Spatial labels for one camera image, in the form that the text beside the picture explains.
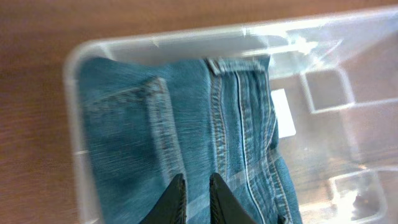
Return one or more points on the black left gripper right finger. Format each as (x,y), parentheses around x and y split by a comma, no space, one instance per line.
(224,207)

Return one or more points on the white label in bin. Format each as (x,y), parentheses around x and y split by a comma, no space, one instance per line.
(286,125)

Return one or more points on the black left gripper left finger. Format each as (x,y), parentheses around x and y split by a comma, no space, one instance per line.
(171,207)

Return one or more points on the dark blue jeans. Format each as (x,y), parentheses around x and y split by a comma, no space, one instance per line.
(143,125)

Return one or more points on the clear plastic storage bin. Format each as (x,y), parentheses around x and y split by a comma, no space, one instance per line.
(339,73)

